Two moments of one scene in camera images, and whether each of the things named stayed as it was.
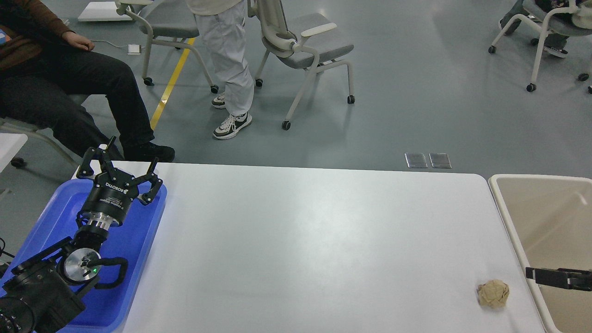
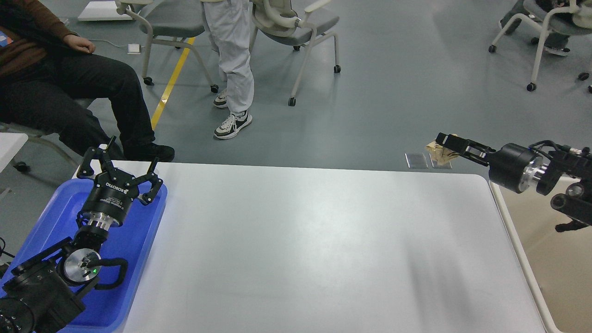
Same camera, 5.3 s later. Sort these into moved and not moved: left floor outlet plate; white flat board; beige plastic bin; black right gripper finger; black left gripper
Moved: black right gripper finger
Not moved: black left gripper; left floor outlet plate; beige plastic bin; white flat board
